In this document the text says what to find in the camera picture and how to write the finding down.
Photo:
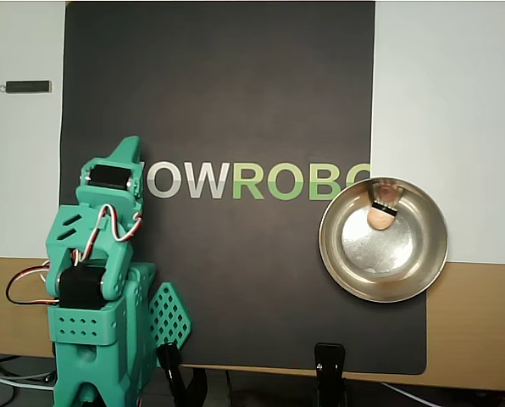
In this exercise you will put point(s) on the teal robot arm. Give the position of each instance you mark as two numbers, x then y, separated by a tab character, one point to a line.
87	330

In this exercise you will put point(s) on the black USB stick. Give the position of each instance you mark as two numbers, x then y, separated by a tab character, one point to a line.
26	87

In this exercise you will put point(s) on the black mat with WOWROBO print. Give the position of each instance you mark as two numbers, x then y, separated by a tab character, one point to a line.
235	85

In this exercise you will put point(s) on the teal gripper body black servo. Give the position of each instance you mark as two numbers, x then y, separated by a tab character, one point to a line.
108	176

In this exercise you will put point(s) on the black spring lamp stand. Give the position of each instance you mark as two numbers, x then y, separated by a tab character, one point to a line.
329	364

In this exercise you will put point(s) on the black table clamp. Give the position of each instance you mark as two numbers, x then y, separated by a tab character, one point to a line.
172	369

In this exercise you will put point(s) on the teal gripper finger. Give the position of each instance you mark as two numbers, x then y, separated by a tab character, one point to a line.
127	150

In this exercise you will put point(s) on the white paper sheet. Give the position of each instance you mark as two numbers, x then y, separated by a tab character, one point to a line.
447	127

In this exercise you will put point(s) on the metal bowl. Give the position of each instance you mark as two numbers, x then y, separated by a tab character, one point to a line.
384	263

